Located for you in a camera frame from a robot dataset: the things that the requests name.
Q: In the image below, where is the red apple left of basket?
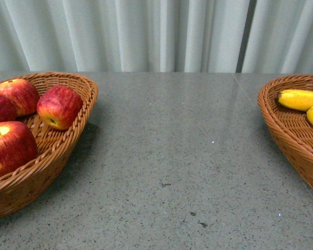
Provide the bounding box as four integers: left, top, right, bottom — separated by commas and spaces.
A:
0, 95, 17, 122

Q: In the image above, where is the red apple of basket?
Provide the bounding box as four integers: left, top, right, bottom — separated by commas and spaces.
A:
37, 85, 83, 130
0, 79, 40, 117
0, 95, 17, 122

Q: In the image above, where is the pale grey pleated curtain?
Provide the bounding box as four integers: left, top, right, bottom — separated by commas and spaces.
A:
0, 1, 313, 73

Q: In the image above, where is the red apple back of basket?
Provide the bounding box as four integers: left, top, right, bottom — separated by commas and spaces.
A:
0, 79, 40, 117

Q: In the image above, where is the brown wicker basket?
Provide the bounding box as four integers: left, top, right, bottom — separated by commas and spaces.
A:
257, 74, 313, 189
0, 72, 98, 217

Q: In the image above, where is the red yellow apple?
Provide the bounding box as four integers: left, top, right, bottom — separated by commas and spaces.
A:
0, 121, 38, 177

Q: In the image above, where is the red apple right of basket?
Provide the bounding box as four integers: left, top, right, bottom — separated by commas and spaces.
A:
37, 85, 83, 130

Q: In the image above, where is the left brown wicker basket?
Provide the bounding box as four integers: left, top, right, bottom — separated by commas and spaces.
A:
0, 72, 98, 217

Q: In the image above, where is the straight yellow banana in basket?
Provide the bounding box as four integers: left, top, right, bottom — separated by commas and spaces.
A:
276, 89, 313, 111

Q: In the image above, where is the right brown wicker basket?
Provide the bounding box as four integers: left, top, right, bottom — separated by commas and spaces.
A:
257, 74, 313, 189

